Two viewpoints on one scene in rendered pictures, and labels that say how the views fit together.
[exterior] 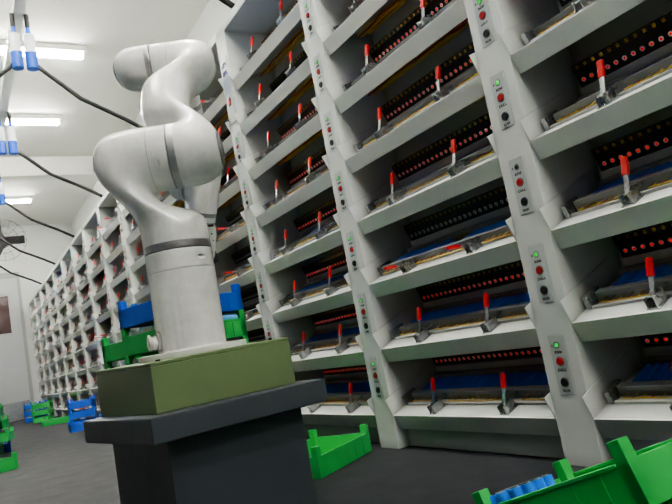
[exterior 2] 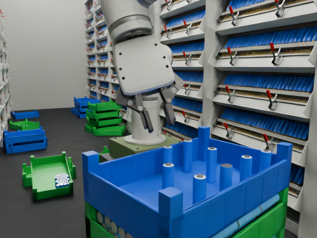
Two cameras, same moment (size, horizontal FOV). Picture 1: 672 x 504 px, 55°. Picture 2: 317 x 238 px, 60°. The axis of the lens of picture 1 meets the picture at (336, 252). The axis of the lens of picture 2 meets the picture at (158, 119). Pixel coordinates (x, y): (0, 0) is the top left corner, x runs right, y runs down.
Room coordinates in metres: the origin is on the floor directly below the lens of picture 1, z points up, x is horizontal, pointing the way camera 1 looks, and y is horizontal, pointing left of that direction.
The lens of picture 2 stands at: (2.38, 0.47, 0.69)
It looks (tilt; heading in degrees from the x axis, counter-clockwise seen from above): 11 degrees down; 186
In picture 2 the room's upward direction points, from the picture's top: straight up
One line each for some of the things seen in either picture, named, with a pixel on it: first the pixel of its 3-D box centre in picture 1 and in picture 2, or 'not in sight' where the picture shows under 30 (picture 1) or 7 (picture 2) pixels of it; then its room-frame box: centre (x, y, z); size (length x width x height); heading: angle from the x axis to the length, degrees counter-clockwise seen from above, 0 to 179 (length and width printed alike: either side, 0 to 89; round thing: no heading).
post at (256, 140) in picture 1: (273, 223); not in sight; (2.62, 0.23, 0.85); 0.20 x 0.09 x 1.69; 121
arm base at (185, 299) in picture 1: (186, 302); (145, 119); (1.17, 0.28, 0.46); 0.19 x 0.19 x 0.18
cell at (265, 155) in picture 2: not in sight; (264, 167); (1.90, 0.61, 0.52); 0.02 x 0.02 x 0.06
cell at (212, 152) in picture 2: not in sight; (211, 164); (1.89, 0.52, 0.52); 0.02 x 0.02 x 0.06
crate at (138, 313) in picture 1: (181, 305); (192, 170); (1.93, 0.48, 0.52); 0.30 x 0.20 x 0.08; 138
